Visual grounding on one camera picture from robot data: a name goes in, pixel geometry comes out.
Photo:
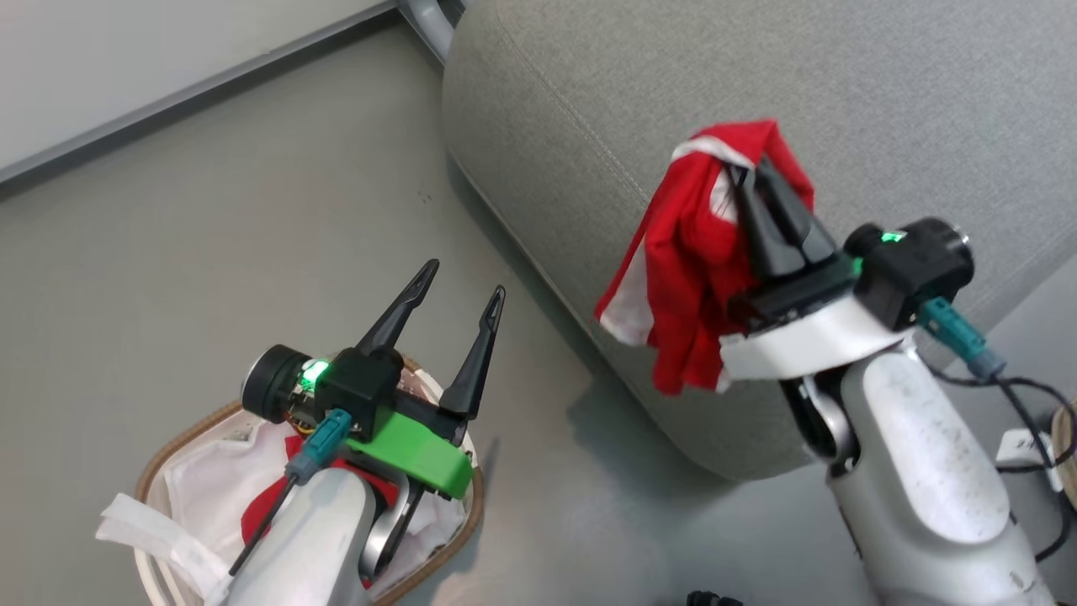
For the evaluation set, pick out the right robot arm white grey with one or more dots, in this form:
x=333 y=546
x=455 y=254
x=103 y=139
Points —
x=925 y=454

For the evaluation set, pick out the white fabric basket liner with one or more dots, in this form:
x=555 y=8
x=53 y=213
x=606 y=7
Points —
x=210 y=480

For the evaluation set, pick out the white power adapter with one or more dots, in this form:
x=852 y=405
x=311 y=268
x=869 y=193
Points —
x=1026 y=450

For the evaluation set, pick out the plain red garment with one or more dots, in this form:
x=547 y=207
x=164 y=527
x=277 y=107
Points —
x=261 y=513

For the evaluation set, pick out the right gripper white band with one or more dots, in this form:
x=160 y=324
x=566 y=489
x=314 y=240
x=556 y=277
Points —
x=808 y=345

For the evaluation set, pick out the red garment with white trim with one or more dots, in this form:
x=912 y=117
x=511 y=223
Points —
x=690 y=278

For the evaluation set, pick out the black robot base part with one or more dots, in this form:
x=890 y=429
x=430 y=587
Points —
x=713 y=599

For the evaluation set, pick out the left black wrist camera box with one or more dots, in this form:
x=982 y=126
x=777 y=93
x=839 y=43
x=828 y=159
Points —
x=362 y=383

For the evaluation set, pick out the right black wrist camera box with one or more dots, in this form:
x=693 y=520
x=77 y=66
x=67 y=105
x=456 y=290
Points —
x=917 y=269

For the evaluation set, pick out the grey partition bottom rail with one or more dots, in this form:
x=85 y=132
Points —
x=193 y=91

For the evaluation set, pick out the grey fabric sofa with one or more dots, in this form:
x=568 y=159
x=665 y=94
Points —
x=841 y=76

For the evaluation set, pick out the grey partition post beside sofa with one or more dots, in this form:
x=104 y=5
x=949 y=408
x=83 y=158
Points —
x=429 y=25

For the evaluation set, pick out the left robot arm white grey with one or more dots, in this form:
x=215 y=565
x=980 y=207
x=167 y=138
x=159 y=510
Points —
x=320 y=539

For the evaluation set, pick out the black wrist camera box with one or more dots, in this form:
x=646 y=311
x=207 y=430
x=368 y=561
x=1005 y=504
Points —
x=917 y=269
x=362 y=383

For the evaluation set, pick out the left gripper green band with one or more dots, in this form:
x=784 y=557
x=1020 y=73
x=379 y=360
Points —
x=421 y=459

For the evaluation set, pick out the brown round woven object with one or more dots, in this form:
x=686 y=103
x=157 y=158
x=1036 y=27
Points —
x=1067 y=454

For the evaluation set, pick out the white laundry basket brown rim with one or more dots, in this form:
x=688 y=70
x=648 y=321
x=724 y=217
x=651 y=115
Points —
x=178 y=439

